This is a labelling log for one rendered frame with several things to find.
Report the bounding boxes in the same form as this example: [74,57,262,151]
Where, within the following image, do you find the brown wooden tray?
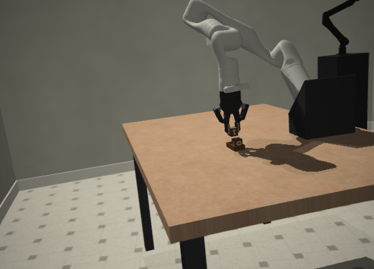
[226,142,245,151]

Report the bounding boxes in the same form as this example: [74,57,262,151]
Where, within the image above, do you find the brown digit cube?
[232,137,243,146]
[228,127,238,137]

